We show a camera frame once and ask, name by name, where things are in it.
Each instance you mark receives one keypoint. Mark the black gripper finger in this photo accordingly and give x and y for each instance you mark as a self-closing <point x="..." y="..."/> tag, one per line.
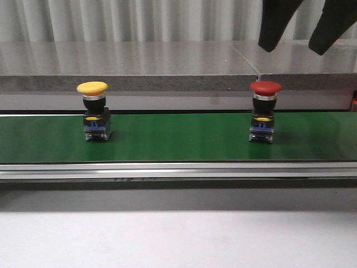
<point x="336" y="18"/>
<point x="276" y="14"/>

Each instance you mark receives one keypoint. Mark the red mushroom push button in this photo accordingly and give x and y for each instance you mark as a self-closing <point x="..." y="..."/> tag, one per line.
<point x="264" y="101"/>

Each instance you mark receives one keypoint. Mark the yellow mushroom push button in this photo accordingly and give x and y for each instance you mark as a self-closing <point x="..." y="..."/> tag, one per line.
<point x="96" y="119"/>

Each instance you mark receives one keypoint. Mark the grey stone counter slab right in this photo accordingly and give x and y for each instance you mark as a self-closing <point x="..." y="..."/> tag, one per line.
<point x="296" y="67"/>

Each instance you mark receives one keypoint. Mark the grey stone counter slab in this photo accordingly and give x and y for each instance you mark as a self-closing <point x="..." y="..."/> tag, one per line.
<point x="203" y="66"/>
<point x="296" y="67"/>

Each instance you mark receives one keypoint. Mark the white cabinet front panel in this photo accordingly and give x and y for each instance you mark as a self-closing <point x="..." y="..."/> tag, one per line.
<point x="172" y="101"/>

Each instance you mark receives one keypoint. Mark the red object at right edge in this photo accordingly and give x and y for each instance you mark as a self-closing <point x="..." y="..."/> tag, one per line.
<point x="353" y="107"/>

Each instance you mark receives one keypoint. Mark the green conveyor belt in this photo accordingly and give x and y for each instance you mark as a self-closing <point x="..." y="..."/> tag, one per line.
<point x="179" y="137"/>

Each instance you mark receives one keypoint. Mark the white corrugated curtain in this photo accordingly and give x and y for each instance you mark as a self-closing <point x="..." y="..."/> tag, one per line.
<point x="130" y="20"/>

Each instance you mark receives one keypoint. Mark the aluminium conveyor side rail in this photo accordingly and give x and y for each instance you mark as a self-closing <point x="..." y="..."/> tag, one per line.
<point x="116" y="171"/>

